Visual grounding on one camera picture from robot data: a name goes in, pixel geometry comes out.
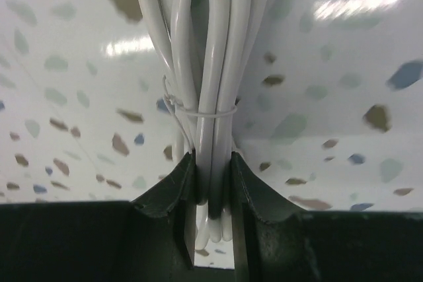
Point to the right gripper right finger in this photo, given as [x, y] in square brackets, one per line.
[275, 240]

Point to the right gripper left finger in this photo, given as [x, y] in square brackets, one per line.
[148, 239]

